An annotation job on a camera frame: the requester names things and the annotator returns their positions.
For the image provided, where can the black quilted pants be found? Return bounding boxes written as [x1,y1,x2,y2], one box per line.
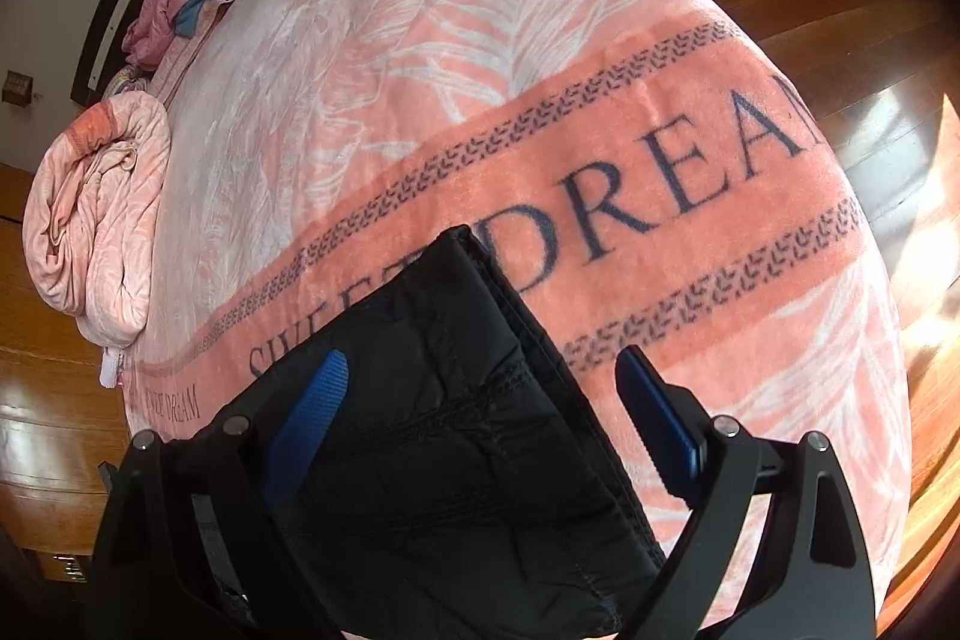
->
[159,224,669,640]

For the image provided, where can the white pink folded towel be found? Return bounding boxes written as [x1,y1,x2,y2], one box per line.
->
[99,347,125,390]

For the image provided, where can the wooden wardrobe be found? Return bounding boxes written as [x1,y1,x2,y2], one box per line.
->
[2,166,128,555]

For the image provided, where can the pink sweet dream bedspread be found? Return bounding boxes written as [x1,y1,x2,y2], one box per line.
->
[122,0,911,590]

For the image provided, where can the pink crumpled garment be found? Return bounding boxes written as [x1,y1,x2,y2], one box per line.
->
[122,0,187,71]

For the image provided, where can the brown wall ornament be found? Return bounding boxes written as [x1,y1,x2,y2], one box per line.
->
[2,70,34,107]

